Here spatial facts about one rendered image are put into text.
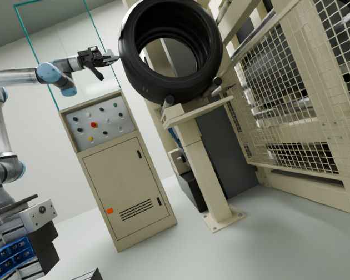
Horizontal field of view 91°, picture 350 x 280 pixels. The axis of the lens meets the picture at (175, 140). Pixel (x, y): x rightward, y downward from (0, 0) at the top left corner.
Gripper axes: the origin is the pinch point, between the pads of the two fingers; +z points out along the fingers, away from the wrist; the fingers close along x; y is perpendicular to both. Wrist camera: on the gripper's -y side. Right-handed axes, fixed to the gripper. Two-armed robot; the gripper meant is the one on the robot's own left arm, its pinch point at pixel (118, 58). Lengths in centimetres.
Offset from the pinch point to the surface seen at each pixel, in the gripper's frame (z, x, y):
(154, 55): 24.0, 24.8, 9.9
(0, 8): -159, 205, 226
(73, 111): -51, 60, -4
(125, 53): 4.2, -10.6, -3.6
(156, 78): 15.7, -11.9, -19.9
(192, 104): 40, 23, -32
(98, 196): -49, 55, -79
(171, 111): 18.1, -12.0, -38.3
